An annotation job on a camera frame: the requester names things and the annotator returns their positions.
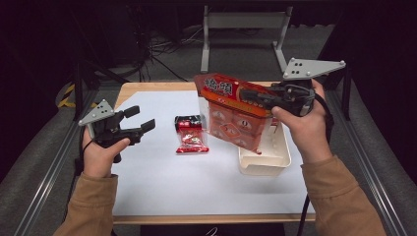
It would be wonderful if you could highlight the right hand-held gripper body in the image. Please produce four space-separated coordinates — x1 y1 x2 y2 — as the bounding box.
269 57 347 118

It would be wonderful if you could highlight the aluminium rail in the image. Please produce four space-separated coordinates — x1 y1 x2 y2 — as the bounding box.
327 89 409 236
14 89 100 236

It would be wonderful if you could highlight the white divided container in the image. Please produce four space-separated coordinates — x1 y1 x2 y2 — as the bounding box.
237 122 292 177

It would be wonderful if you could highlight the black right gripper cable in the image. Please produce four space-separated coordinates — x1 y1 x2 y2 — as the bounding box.
314 92 336 146

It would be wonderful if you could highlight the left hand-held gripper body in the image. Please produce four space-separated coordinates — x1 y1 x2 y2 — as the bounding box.
77 98 145 148

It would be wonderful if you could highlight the yellow black floor tape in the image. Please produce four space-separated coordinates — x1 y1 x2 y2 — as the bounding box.
56 83 101 109

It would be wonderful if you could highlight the orange seasoning packet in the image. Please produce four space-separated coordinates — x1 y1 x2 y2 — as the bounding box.
193 72 283 155

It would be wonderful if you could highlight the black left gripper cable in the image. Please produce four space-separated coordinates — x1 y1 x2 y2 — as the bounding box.
74 126 95 177

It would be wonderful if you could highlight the bundle of floor cables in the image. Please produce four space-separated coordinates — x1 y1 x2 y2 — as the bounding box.
130 23 205 84

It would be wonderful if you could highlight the small red black packet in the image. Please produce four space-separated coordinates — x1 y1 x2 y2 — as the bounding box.
173 114 210 154

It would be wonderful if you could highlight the grey metal stand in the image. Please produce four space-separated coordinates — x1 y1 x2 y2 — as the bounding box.
200 4 294 76

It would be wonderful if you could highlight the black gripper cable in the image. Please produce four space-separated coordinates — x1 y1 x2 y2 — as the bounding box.
74 126 95 177
314 92 336 146

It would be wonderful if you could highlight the person's left hand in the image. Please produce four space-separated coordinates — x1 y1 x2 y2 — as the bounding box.
81 128 132 179

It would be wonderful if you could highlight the person's right hand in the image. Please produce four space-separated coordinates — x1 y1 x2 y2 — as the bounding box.
270 78 334 165

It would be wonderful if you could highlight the black stand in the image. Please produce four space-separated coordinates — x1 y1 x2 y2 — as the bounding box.
70 58 130 122
324 58 354 121

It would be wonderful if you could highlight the white table mat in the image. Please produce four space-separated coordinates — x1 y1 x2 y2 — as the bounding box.
110 89 317 216

